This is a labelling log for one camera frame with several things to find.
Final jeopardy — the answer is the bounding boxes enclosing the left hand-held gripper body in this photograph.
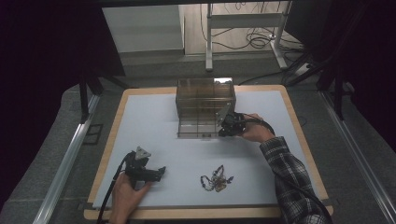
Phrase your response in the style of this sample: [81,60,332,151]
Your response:
[124,146,157,189]

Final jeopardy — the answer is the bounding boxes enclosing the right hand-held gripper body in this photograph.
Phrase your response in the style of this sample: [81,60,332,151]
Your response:
[216,102,248,137]

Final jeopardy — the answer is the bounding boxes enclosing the transparent brown drawer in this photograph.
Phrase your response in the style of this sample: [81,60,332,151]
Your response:
[177,119,221,140]

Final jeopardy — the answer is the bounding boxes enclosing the thin chain necklace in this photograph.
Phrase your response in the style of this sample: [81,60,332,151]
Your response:
[212,164,234,185]

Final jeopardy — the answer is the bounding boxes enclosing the transparent brown jewelry box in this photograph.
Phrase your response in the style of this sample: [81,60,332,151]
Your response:
[175,77,236,125]

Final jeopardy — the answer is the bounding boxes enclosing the dark beaded bracelet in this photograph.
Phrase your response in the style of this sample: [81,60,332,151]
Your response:
[200,175,217,192]

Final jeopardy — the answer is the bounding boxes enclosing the brown bracelet with red beads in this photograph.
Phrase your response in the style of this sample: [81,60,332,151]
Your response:
[212,177,229,193]

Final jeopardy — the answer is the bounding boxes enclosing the person's right hand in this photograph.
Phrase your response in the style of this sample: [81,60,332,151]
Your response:
[239,112,275,144]

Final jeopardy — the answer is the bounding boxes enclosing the person's left hand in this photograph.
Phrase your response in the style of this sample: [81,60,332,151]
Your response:
[111,173,153,218]

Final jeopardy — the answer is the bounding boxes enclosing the black metal stand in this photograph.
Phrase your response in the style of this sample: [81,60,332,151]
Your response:
[78,69,130,125]
[285,52,356,121]

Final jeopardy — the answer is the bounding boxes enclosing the white power strip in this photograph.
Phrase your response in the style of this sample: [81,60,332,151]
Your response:
[293,63,313,77]

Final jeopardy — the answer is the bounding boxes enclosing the grey cabinet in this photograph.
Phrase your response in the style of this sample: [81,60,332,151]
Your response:
[102,4,185,54]

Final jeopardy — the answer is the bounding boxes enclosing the dark curtain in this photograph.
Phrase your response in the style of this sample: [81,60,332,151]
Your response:
[0,0,125,206]
[284,0,396,153]

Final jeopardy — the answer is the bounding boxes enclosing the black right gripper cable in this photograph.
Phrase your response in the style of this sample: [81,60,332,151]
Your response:
[243,114,333,224]

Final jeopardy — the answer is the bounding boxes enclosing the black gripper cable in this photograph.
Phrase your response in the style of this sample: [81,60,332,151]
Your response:
[96,153,132,224]
[243,114,333,224]

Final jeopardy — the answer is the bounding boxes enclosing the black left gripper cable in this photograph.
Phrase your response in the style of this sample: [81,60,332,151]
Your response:
[96,153,132,224]

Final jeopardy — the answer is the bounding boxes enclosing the aluminium rail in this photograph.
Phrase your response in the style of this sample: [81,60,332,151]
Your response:
[319,91,396,224]
[32,93,101,224]

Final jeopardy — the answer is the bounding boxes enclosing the coiled black floor cables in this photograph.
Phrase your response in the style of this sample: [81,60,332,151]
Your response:
[199,1,304,54]

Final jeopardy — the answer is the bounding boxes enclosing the white metal desk frame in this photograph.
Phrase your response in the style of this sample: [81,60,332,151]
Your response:
[205,0,293,72]

